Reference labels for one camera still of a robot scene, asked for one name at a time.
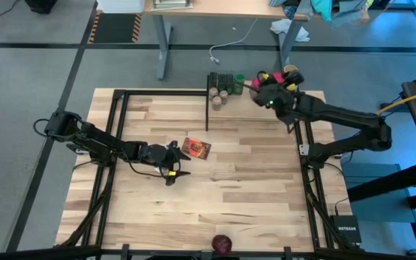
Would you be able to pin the teal cloth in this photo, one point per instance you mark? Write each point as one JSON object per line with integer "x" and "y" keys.
{"x": 323, "y": 9}

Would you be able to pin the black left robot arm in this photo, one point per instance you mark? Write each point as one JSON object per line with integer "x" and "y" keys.
{"x": 103, "y": 144}

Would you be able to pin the black aluminium rig frame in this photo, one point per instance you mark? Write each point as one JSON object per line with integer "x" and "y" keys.
{"x": 157, "y": 92}

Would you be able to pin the black box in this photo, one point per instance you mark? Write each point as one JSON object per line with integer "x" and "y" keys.
{"x": 41, "y": 5}

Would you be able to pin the dark red apple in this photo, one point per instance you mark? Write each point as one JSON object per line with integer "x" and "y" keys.
{"x": 221, "y": 244}

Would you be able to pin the wooden background desk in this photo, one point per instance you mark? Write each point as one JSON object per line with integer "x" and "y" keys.
{"x": 211, "y": 9}

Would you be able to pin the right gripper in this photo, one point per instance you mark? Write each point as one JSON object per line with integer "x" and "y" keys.
{"x": 276, "y": 99}

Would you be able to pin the white cloth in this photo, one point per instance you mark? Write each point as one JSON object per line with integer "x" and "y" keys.
{"x": 289, "y": 30}

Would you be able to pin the stack of papers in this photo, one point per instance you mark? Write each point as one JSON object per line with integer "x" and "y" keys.
{"x": 172, "y": 3}

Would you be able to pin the black Netgear network switch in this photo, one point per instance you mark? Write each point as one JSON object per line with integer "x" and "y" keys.
{"x": 347, "y": 228}

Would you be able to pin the brown jar tan lid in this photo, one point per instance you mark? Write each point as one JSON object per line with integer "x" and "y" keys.
{"x": 290, "y": 68}

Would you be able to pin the orange taco seasoning packet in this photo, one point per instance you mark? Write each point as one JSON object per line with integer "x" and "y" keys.
{"x": 196, "y": 148}

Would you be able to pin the blue denim garment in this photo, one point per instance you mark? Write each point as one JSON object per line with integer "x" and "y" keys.
{"x": 352, "y": 14}

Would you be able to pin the black hazard-striped mat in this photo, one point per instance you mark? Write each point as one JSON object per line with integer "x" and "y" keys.
{"x": 116, "y": 28}

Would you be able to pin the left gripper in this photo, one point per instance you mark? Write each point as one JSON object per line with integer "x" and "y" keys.
{"x": 161, "y": 157}

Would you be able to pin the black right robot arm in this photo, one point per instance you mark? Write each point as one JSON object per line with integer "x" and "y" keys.
{"x": 338, "y": 119}

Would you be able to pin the green-lidded glass herb jar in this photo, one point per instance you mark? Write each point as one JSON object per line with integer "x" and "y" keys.
{"x": 239, "y": 83}

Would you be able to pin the dark plaid cloth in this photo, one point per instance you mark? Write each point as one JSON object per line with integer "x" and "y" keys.
{"x": 291, "y": 11}

